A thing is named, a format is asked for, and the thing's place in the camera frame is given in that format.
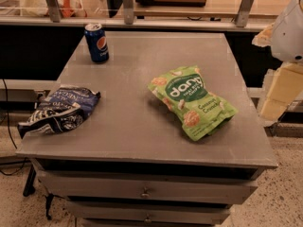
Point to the grey drawer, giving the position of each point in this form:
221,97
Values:
146,187
148,213

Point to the blue pepsi can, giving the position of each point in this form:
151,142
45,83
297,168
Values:
97,43

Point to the orange white bag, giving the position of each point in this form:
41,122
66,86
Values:
72,8

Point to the top grey drawer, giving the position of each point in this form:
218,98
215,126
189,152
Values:
146,187

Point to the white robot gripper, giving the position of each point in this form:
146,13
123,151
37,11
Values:
288,37

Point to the grey drawer cabinet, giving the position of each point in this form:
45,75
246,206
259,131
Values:
132,132

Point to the blue crumpled chip bag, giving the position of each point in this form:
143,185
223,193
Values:
63,110

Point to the green rice chip bag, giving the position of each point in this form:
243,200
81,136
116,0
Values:
183,91

